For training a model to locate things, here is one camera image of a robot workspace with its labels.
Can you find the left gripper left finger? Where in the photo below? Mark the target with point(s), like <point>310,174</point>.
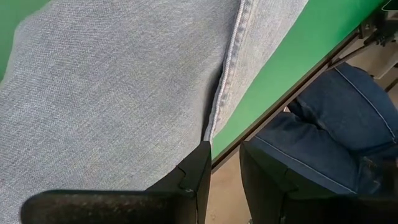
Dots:
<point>140,208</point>

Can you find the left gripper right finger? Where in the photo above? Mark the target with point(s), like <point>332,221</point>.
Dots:
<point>280,205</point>

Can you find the light blue denim shirt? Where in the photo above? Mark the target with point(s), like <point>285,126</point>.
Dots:
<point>109,93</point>

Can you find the black aluminium table frame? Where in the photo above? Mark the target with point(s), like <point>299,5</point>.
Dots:
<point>264,120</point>

